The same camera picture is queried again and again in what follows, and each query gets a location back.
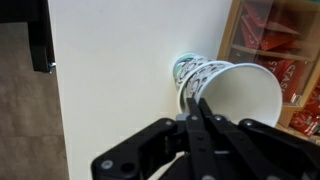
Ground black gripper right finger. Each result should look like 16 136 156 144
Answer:
198 97 268 180

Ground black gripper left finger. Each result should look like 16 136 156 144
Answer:
185 97 218 180

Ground tiered wooden shelf organizer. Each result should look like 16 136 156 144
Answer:
216 0 320 142

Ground red tea packets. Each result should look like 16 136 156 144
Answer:
239 0 320 137

